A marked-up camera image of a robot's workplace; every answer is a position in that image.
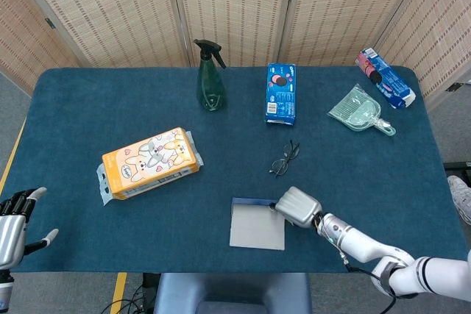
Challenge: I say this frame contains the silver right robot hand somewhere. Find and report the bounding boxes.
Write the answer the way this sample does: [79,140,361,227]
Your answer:
[271,186,324,229]

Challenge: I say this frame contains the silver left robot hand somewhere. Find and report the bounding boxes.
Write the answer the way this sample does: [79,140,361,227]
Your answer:
[0,187,60,271]

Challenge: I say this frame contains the black round eyeglasses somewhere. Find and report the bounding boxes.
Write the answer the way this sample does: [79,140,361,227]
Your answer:
[268,140,301,179]

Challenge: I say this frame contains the blue glasses case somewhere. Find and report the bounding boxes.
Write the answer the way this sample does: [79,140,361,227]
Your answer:
[229,197,287,252]

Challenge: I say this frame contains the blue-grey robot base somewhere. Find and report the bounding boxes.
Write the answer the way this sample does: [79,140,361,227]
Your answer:
[153,272,313,314]

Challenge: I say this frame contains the blue table cloth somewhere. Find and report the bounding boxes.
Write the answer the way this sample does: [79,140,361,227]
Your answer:
[0,66,468,274]

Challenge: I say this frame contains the green dustpan in plastic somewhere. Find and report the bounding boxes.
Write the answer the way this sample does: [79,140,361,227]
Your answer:
[327,83,397,138]

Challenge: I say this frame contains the blue Oreo cookie box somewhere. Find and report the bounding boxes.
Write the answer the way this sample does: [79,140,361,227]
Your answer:
[264,63,297,126]

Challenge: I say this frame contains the green spray bottle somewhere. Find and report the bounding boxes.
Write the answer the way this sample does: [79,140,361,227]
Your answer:
[193,38,227,113]

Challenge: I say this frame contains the yellow cartoon tissue pack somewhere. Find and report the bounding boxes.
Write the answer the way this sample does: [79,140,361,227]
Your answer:
[96,126,205,207]

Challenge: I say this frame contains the blue pink garbage bag box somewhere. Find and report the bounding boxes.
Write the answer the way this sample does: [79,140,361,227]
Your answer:
[355,47,417,109]

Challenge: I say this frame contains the white sneaker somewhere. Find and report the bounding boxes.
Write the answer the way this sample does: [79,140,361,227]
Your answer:
[447,175,471,226]

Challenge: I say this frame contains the woven bamboo folding screen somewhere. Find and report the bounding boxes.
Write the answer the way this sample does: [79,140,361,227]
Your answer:
[0,0,471,113]

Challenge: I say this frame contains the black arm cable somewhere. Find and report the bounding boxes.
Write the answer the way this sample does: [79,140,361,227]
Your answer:
[344,258,399,314]

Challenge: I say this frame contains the black floor cables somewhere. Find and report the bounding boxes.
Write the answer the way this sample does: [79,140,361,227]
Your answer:
[99,273,157,314]

